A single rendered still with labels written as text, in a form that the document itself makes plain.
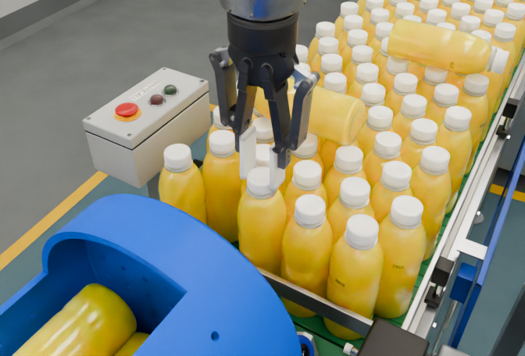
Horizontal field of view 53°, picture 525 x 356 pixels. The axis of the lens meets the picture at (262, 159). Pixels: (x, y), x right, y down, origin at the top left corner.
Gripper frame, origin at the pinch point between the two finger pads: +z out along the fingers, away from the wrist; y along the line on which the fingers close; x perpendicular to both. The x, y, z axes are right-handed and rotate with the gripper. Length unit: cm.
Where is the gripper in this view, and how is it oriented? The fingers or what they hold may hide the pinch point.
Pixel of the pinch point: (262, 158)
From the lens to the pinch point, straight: 67.5
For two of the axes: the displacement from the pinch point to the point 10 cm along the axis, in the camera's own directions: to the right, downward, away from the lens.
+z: 0.0, 7.8, 6.3
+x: 5.2, -5.3, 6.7
